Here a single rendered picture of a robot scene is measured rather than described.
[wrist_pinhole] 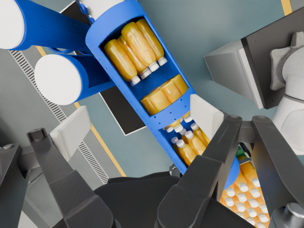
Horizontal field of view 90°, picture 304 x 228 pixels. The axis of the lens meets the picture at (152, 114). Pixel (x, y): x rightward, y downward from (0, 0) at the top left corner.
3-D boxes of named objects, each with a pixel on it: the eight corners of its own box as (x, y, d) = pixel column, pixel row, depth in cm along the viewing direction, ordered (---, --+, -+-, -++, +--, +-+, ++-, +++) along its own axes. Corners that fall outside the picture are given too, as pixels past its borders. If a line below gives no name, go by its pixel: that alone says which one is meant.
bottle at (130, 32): (134, 26, 67) (158, 62, 70) (121, 35, 67) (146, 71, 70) (134, 18, 60) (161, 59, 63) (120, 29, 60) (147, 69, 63)
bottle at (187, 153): (195, 178, 79) (176, 151, 75) (192, 169, 86) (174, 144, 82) (207, 171, 78) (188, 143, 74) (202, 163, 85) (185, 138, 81)
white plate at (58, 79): (69, 114, 90) (71, 113, 91) (88, 73, 80) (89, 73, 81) (28, 87, 88) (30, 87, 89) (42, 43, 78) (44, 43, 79)
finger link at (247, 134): (235, 130, 11) (273, 125, 11) (206, 108, 16) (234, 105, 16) (232, 147, 12) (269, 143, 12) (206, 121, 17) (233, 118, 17)
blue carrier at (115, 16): (146, 10, 74) (125, -14, 48) (230, 146, 91) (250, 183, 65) (105, 48, 84) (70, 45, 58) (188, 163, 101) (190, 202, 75)
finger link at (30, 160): (46, 170, 11) (5, 175, 11) (73, 136, 16) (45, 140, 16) (39, 153, 11) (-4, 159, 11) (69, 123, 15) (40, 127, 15)
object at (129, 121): (98, -8, 158) (90, -14, 144) (162, 116, 192) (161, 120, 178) (62, 21, 172) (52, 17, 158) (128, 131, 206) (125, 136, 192)
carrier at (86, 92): (120, 89, 173) (132, 67, 163) (71, 114, 91) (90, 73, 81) (98, 74, 171) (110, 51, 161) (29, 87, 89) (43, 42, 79)
